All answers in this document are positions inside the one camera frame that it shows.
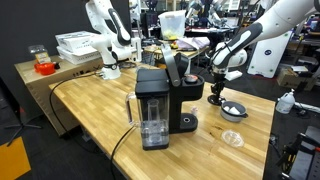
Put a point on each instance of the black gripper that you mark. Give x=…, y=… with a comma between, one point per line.
x=219, y=83

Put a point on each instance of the black pot lid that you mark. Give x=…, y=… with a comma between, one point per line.
x=216, y=100

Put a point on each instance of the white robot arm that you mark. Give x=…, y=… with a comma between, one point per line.
x=282, y=16

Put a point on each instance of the white cloth in pot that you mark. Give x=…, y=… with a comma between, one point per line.
x=232, y=110

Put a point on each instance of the clear glass lid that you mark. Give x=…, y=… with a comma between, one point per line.
x=232, y=138

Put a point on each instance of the black Keurig coffee machine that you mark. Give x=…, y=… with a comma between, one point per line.
x=155, y=105

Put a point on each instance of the white plastic jug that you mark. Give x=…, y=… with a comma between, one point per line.
x=285, y=102

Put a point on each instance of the clear plastic storage bin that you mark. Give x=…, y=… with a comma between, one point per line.
x=172, y=24

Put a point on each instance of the white stacked boxes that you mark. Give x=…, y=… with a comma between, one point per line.
x=75, y=47

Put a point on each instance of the red cup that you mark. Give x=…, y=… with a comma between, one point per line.
x=45, y=68

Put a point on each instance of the tan cabinet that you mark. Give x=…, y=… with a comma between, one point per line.
x=39, y=87

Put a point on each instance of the gray pot with black handles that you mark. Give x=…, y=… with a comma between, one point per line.
x=231, y=117

